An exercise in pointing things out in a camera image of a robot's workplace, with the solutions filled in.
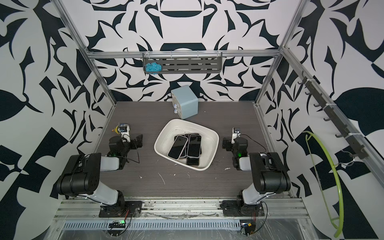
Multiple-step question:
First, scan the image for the black wall hook rail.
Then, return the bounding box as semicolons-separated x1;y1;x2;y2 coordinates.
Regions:
300;76;369;160

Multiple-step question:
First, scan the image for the white case smartphone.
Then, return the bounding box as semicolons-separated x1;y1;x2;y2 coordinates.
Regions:
168;135;188;160

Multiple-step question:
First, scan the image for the left green-lit circuit board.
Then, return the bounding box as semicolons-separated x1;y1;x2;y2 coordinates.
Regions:
108;221;127;230

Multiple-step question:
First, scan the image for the blue mini drawer cabinet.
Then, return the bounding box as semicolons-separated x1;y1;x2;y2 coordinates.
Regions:
171;86;198;120

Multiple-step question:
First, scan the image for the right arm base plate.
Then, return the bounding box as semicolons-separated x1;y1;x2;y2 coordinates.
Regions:
220;200;265;217

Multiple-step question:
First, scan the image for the blue crumpled cloth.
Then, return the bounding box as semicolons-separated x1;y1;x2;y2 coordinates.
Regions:
145;63;163;75

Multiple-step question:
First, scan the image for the green hoop tube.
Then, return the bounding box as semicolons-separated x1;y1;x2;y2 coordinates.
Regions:
302;130;344;238

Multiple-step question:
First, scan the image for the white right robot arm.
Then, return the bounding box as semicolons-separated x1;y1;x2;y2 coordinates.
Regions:
223;128;291;207

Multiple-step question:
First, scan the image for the white plastic storage tub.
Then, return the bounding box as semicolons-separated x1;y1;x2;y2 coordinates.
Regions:
154;119;219;171

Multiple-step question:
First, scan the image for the right small circuit board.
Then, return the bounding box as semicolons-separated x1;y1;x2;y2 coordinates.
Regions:
240;223;256;236

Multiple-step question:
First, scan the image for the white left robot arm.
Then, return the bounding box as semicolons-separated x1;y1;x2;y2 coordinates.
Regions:
56;124;144;209

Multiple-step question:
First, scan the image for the white slotted cable duct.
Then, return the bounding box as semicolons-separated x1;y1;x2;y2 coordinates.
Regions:
63;220;241;231

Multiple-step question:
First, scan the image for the grey slotted wall rack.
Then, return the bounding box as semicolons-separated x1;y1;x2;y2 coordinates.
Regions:
142;51;223;74

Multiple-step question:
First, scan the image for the small yellow white toy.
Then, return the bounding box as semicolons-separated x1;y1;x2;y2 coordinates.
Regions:
113;123;130;135

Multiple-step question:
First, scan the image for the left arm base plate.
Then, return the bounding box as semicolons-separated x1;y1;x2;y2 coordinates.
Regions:
99;201;143;218

